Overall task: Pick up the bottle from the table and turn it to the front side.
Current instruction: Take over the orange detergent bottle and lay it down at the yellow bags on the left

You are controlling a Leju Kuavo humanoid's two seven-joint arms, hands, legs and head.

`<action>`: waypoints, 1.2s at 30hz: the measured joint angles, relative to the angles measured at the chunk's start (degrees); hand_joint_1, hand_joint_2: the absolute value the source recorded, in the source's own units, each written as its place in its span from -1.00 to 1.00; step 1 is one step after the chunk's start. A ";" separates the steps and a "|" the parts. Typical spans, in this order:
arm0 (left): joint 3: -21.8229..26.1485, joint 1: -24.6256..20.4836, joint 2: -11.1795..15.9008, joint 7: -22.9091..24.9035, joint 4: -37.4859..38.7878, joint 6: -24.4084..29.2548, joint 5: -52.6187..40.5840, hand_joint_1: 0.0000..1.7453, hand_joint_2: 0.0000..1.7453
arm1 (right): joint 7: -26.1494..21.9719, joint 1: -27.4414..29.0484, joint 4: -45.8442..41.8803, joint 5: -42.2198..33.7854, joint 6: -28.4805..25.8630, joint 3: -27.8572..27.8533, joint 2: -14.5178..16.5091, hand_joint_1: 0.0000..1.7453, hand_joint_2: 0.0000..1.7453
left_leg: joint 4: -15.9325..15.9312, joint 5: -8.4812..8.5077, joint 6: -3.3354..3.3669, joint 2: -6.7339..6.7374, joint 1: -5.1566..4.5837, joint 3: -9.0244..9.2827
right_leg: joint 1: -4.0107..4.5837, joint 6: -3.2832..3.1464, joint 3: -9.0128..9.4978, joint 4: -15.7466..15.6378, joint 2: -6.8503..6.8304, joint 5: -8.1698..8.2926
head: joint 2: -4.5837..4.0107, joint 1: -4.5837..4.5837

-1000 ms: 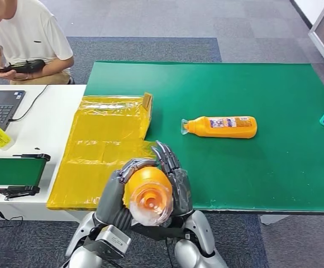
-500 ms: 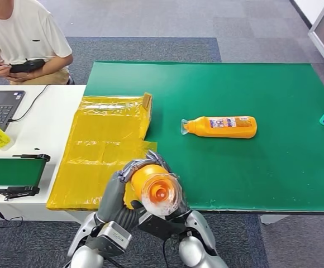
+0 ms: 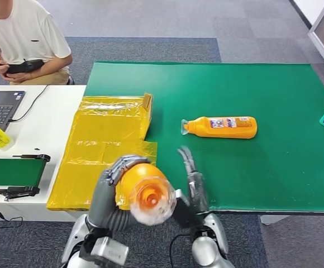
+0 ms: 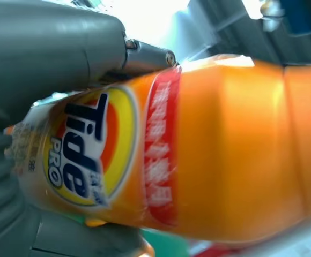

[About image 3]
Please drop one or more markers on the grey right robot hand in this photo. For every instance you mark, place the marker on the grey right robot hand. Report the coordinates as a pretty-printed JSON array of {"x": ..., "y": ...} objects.
[{"x": 198, "y": 196}]

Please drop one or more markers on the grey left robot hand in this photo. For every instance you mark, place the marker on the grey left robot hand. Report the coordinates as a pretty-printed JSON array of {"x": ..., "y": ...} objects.
[{"x": 103, "y": 199}]

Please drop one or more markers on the orange bottle with colourful label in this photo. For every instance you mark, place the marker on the orange bottle with colourful label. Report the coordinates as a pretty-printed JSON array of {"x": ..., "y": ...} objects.
[{"x": 150, "y": 196}]

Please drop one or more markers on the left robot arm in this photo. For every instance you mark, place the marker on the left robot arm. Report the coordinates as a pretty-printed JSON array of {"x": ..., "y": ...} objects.
[{"x": 75, "y": 233}]

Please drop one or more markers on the orange bottle with text label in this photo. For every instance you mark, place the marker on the orange bottle with text label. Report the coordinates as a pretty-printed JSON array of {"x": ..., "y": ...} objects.
[{"x": 201, "y": 130}]

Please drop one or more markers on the yellow plastic wrapped cardboard box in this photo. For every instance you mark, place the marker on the yellow plastic wrapped cardboard box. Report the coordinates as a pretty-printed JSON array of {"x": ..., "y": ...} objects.
[{"x": 103, "y": 129}]

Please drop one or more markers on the green table mat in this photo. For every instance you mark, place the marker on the green table mat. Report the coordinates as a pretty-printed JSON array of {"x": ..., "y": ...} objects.
[{"x": 262, "y": 166}]

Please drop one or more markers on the grey table foot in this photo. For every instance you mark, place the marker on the grey table foot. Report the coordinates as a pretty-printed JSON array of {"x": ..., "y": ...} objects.
[{"x": 273, "y": 219}]

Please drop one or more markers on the small green belt conveyor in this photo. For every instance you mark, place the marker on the small green belt conveyor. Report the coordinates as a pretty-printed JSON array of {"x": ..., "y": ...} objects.
[{"x": 11, "y": 172}]

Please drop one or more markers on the grey laptop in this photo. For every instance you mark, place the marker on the grey laptop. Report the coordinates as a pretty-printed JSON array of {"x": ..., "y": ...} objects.
[{"x": 0, "y": 107}]

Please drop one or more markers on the black handheld controller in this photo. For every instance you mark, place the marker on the black handheld controller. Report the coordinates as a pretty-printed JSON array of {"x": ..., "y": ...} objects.
[{"x": 25, "y": 67}]

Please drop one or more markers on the person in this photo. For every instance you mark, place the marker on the person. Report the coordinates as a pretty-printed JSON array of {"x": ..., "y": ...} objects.
[{"x": 25, "y": 26}]

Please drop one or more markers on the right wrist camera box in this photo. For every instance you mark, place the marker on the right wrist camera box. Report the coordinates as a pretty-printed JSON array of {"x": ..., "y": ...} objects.
[{"x": 180, "y": 194}]

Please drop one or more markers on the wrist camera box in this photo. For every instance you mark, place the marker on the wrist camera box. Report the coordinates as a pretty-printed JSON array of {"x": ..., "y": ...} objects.
[
  {"x": 180, "y": 194},
  {"x": 112, "y": 251}
]

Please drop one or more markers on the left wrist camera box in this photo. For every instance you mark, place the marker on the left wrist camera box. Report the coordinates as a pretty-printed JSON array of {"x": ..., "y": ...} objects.
[{"x": 112, "y": 251}]

